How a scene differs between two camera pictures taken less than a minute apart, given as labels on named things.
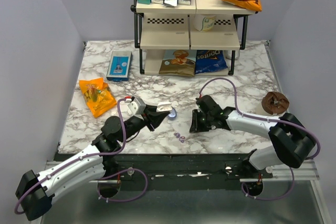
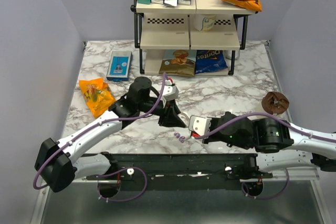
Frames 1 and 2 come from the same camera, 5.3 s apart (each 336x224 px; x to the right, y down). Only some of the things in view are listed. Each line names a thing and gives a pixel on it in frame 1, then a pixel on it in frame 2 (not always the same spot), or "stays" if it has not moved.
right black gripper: [196, 125] to [209, 139]
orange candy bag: [98, 95] stays
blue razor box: [119, 65] stays
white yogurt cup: [205, 22] stays
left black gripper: [155, 118] to [169, 118]
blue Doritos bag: [209, 60] stays
